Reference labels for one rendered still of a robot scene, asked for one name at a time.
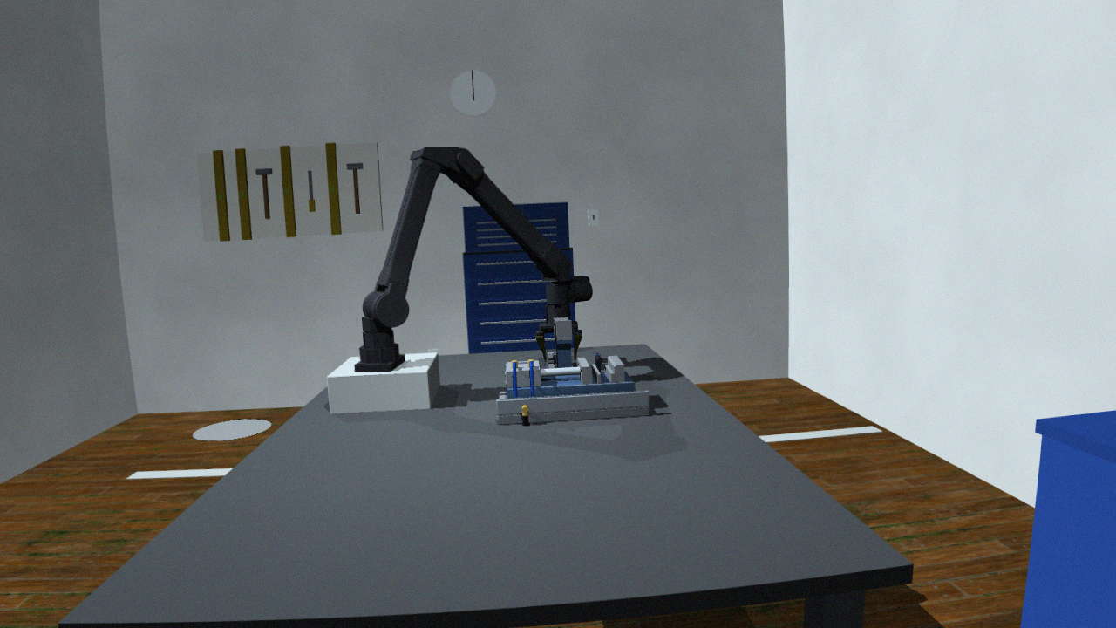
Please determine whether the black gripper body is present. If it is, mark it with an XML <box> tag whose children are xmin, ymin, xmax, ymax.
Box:
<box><xmin>535</xmin><ymin>303</ymin><xmax>583</xmax><ymax>336</ymax></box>

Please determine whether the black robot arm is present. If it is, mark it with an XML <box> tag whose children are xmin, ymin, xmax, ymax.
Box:
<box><xmin>354</xmin><ymin>147</ymin><xmax>593</xmax><ymax>371</ymax></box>

